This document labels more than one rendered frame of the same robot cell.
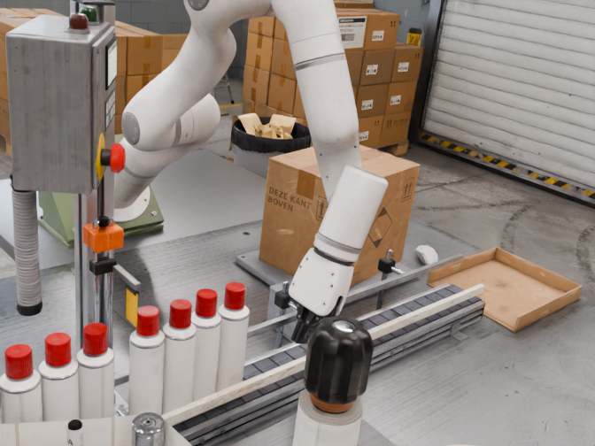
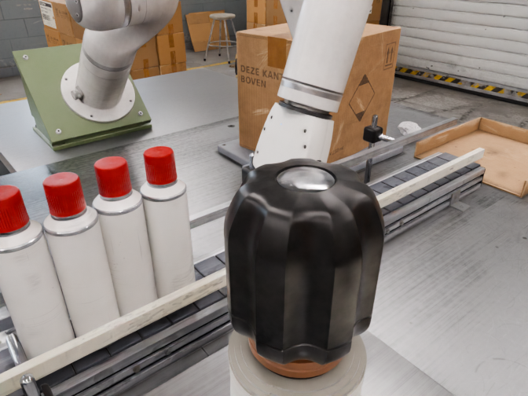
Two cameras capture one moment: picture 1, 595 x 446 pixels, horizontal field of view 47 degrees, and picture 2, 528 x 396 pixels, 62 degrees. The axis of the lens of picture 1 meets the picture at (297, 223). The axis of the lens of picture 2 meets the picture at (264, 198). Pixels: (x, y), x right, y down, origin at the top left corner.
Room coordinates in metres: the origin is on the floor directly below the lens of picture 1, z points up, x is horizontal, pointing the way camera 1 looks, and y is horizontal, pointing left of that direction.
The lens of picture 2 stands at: (0.53, -0.07, 1.28)
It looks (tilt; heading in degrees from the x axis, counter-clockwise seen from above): 29 degrees down; 5
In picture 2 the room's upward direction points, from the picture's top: straight up
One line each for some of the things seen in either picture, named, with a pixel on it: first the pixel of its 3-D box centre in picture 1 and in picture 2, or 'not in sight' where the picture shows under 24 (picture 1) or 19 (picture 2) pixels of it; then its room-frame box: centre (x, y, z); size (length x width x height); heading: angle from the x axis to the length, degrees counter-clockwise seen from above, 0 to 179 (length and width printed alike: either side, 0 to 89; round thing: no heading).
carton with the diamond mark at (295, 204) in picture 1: (338, 211); (317, 89); (1.58, -0.10, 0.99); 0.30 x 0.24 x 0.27; 143
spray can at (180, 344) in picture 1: (178, 360); (82, 264); (0.89, 0.16, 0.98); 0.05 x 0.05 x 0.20
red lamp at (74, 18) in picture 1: (78, 22); not in sight; (0.83, 0.29, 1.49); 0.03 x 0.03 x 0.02
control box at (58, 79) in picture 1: (67, 101); not in sight; (0.86, 0.31, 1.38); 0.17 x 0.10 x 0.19; 9
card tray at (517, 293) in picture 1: (504, 285); (497, 151); (1.56, -0.54, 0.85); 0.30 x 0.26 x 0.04; 134
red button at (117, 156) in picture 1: (112, 157); not in sight; (0.82, 0.24, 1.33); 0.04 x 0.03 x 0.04; 9
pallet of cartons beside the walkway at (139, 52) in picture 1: (65, 88); (115, 52); (4.60, 1.69, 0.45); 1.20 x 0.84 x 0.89; 47
